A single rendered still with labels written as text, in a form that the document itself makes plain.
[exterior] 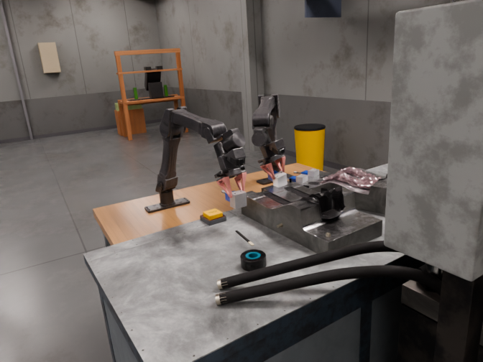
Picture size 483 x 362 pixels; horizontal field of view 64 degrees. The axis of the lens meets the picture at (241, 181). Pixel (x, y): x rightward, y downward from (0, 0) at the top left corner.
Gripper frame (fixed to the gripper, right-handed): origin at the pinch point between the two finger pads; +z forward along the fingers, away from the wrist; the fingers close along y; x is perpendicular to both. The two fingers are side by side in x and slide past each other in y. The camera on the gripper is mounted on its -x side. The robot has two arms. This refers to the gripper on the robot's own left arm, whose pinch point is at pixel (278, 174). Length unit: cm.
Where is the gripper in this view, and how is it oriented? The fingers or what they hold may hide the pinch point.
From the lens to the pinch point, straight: 165.1
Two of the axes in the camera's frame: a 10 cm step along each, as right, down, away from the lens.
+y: 8.2, -3.9, 4.3
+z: 3.8, 9.2, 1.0
